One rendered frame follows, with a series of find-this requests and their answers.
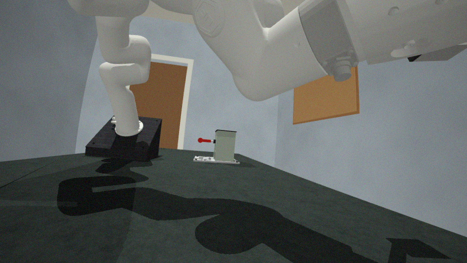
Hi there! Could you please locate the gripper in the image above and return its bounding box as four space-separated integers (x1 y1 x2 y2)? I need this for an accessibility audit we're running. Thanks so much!
336 0 467 65

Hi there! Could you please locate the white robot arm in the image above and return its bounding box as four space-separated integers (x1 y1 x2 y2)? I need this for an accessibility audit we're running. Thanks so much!
67 0 360 137

